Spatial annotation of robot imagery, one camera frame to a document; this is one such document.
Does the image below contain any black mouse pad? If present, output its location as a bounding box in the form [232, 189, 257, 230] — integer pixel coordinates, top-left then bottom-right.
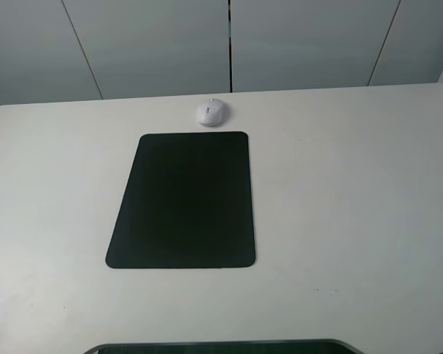
[106, 131, 256, 269]

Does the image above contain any white computer mouse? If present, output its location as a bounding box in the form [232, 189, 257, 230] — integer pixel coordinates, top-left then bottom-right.
[196, 98, 229, 127]

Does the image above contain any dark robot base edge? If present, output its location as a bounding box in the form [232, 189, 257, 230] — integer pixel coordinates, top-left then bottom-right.
[86, 339, 361, 354]

